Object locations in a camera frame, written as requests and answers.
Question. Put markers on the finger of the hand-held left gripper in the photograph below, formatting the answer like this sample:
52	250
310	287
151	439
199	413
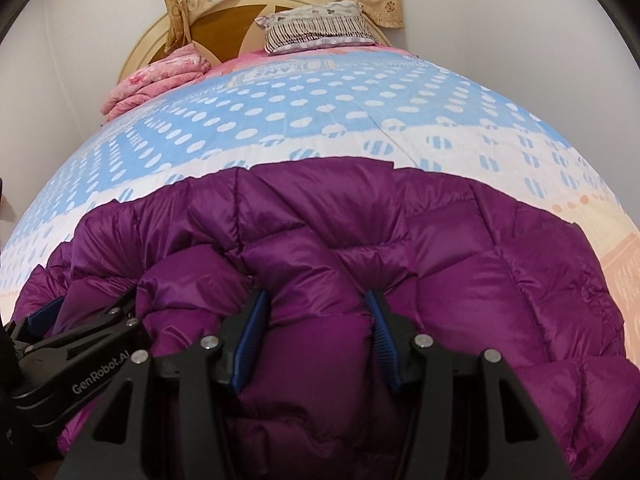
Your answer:
107	317
47	314

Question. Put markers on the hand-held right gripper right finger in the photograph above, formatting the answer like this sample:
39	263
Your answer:
385	345

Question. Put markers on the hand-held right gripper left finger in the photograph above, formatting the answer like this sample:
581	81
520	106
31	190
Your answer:
250	345

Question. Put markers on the purple puffer jacket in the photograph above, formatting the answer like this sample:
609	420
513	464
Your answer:
450	285

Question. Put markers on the pink folded blanket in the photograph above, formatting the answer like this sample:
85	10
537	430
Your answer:
160	75

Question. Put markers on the bed with polka-dot sheet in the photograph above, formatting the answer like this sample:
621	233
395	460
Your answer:
300	100

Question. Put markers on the round wooden headboard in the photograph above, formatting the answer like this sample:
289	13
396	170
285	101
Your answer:
220	35

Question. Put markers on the striped pillow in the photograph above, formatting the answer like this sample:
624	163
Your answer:
320	30

